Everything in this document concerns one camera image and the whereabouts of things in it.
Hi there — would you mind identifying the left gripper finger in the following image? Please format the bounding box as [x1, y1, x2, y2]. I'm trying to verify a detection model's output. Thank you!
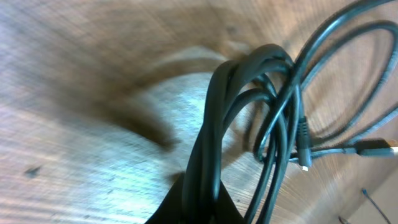
[146, 173, 244, 224]

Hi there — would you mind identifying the black cable bundle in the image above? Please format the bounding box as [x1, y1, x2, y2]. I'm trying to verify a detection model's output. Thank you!
[182, 0, 398, 224]

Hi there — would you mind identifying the separated black cable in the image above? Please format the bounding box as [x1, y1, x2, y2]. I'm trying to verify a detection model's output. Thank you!
[338, 187, 393, 224]

